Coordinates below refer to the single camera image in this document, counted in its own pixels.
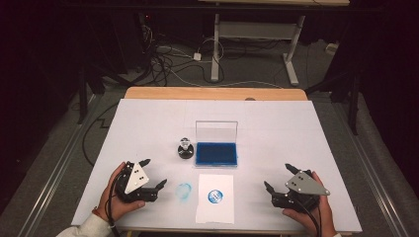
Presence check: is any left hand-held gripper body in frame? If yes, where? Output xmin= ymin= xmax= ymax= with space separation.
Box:
xmin=114 ymin=161 xmax=159 ymax=203

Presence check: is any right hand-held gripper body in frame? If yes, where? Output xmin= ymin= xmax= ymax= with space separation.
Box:
xmin=271 ymin=169 xmax=331 ymax=213

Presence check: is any black round stamp cap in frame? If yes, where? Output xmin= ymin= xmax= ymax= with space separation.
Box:
xmin=177 ymin=147 xmax=195 ymax=160

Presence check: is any clear-handled round stamp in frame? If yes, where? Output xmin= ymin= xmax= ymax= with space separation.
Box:
xmin=179 ymin=136 xmax=193 ymax=152

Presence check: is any blue ink pad clear case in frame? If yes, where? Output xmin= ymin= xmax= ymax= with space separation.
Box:
xmin=195 ymin=119 xmax=239 ymax=169

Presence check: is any person's left hand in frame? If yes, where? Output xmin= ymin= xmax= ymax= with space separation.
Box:
xmin=96 ymin=160 xmax=146 ymax=222

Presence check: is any person's right hand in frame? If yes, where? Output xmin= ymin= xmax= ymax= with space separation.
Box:
xmin=282 ymin=171 xmax=338 ymax=237

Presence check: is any small clear plastic piece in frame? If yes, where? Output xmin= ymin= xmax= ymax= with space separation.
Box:
xmin=174 ymin=182 xmax=193 ymax=200

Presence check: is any large white table cover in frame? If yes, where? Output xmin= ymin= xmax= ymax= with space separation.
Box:
xmin=70 ymin=98 xmax=364 ymax=234

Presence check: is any small white paper sheet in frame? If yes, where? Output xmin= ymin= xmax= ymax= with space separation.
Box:
xmin=195 ymin=173 xmax=236 ymax=225

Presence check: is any black stand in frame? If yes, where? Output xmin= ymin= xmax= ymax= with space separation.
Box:
xmin=76 ymin=61 xmax=101 ymax=125
xmin=303 ymin=58 xmax=361 ymax=136

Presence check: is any black equipment rack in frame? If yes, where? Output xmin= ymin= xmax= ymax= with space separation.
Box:
xmin=108 ymin=9 xmax=156 ymax=77

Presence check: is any white power strip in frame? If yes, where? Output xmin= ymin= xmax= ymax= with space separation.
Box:
xmin=325 ymin=41 xmax=341 ymax=55

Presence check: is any white-framed desk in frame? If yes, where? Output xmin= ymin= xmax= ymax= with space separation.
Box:
xmin=197 ymin=0 xmax=351 ymax=87

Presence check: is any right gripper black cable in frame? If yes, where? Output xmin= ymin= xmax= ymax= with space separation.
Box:
xmin=292 ymin=197 xmax=323 ymax=237

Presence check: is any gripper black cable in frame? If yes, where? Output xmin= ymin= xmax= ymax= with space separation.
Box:
xmin=292 ymin=197 xmax=323 ymax=237
xmin=104 ymin=170 xmax=126 ymax=237

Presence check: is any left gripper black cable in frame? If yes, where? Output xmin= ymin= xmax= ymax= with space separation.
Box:
xmin=104 ymin=170 xmax=126 ymax=237

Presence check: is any long black floor cable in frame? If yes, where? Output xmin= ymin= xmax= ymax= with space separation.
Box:
xmin=81 ymin=102 xmax=120 ymax=168

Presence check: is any metal floor rail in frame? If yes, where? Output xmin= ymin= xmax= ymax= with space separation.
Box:
xmin=328 ymin=98 xmax=411 ymax=237
xmin=24 ymin=93 xmax=104 ymax=237

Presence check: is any white floor cable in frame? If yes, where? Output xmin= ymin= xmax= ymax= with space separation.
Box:
xmin=156 ymin=45 xmax=285 ymax=90

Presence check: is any bundle of black floor cables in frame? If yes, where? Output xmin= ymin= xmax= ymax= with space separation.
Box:
xmin=140 ymin=25 xmax=225 ymax=88

